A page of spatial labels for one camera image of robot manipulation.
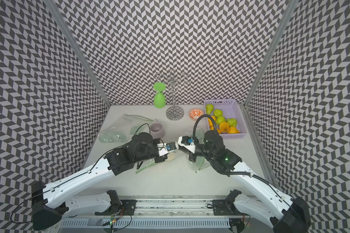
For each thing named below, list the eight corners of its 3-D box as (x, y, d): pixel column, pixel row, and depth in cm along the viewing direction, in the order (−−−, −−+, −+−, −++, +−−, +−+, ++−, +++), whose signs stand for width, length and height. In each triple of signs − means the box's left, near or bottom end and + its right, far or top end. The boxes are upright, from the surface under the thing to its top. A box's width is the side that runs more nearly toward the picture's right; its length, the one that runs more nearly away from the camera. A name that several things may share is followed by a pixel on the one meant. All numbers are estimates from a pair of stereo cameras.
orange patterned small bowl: (193, 122, 111) (193, 117, 106) (187, 116, 115) (187, 111, 110) (202, 116, 114) (203, 111, 110) (196, 111, 118) (197, 106, 114)
